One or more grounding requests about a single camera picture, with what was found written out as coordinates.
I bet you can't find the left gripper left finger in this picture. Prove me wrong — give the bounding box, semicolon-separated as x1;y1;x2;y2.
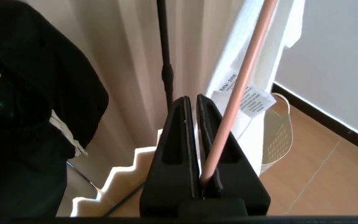
139;95;202;218

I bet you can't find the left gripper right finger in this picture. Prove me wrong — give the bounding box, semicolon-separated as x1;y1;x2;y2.
196;93;272;217

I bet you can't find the white garment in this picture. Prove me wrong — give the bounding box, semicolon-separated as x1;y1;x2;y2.
205;0;306;177

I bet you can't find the black garment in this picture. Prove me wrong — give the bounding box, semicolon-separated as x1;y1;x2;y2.
0;0;110;218

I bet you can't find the white laundry basket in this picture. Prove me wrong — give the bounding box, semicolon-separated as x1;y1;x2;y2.
259;92;294;175

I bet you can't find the black clothes rack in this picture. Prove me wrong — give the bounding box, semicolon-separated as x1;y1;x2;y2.
103;0;175;217

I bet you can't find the beige curtain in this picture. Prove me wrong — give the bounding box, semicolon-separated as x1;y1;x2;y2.
26;0;245;217

